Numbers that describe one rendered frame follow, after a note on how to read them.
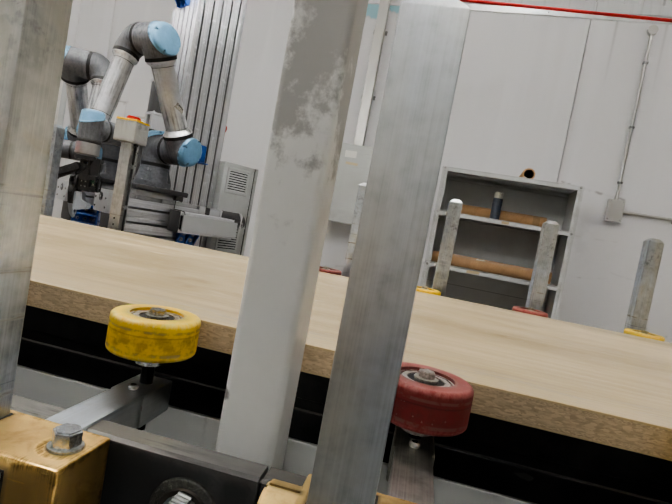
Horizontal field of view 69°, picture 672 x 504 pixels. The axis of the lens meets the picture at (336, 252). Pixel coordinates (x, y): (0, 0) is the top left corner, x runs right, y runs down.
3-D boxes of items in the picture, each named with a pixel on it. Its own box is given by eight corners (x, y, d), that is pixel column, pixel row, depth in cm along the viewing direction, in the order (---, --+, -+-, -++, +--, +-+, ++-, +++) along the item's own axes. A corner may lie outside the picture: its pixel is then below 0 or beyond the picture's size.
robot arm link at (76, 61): (97, 161, 238) (88, 61, 198) (63, 154, 235) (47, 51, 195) (103, 145, 246) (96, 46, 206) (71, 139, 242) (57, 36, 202)
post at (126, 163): (104, 285, 153) (127, 143, 151) (118, 288, 153) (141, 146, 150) (95, 286, 149) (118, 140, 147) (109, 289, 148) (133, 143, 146)
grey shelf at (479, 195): (406, 371, 380) (444, 175, 372) (526, 401, 359) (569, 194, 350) (399, 387, 337) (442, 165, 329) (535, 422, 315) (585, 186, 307)
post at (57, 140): (33, 272, 157) (56, 125, 155) (43, 274, 157) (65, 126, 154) (24, 273, 154) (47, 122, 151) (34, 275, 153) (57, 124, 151)
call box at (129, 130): (126, 146, 153) (130, 121, 152) (146, 149, 151) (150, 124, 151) (112, 141, 146) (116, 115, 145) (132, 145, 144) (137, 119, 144)
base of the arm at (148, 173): (160, 188, 217) (164, 166, 216) (176, 191, 206) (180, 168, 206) (126, 181, 206) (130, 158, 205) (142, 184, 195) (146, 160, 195)
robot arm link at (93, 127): (113, 115, 165) (90, 107, 158) (108, 147, 166) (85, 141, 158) (98, 113, 169) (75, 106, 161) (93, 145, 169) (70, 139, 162)
